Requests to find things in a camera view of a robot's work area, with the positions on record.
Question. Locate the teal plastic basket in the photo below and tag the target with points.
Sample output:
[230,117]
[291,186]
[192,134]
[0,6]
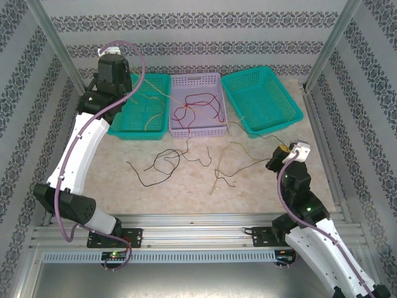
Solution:
[145,124]
[266,93]

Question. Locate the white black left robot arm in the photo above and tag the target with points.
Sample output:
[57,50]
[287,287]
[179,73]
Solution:
[83,139]

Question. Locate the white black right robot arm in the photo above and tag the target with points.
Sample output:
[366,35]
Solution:
[316,254]

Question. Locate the lavender plastic basket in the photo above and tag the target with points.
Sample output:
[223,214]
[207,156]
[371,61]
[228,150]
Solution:
[198,133]

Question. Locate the grey metal sheet panel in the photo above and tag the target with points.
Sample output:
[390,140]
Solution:
[198,282]

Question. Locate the aluminium side rail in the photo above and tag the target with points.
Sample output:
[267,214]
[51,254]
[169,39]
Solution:
[328,155]
[70,130]

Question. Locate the aluminium frame post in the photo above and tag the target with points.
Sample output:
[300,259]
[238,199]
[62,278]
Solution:
[332,43]
[62,43]

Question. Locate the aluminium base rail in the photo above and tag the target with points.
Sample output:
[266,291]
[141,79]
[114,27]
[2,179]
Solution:
[192,231]

